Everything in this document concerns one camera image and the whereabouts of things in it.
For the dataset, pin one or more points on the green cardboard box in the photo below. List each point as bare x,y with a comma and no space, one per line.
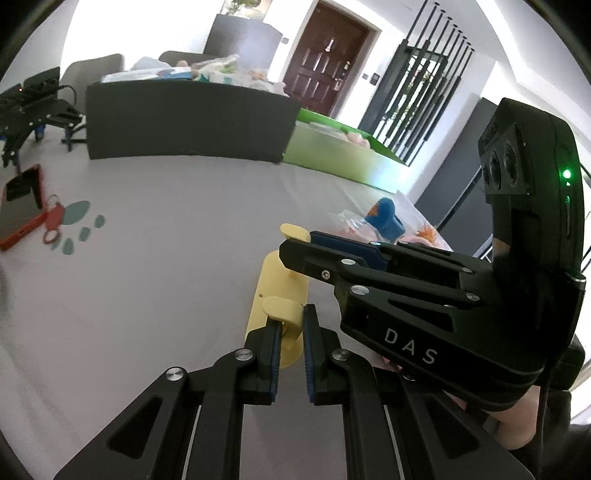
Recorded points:
326,145

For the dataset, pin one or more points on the dark brown entrance door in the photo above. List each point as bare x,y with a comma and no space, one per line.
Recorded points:
324,58

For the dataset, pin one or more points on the grey chair right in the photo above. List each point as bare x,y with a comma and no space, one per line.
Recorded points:
175,58

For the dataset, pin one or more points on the black spare gripper device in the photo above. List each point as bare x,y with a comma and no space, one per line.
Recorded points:
29,107

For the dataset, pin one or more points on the dark grey cabinet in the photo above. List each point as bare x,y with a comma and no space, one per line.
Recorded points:
253,41

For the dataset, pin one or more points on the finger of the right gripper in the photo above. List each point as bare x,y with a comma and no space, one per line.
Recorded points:
412,271
351,248

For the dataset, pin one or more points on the red smartphone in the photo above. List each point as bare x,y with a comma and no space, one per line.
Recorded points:
23,206

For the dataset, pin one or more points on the person right hand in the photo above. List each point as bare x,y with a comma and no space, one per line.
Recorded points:
517,426

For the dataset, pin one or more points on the grey chair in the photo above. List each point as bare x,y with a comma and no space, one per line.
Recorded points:
81,74
175,58

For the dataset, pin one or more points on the orange yellow spiky ball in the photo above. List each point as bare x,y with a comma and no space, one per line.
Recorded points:
428,233

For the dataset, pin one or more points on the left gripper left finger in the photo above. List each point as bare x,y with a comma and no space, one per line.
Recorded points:
186,425

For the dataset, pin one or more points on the potted green plant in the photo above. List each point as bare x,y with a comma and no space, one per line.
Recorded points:
231,7

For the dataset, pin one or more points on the black metal slat divider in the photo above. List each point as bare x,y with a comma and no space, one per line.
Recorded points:
419,83

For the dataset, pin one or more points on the black storage box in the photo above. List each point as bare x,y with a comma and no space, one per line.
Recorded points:
183,117

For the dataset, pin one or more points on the yellow wall hook rack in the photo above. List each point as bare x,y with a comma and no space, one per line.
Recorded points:
281,295

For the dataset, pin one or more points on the grey chair left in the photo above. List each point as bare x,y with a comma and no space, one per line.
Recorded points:
81,74

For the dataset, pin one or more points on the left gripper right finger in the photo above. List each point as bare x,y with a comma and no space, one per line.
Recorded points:
397,428

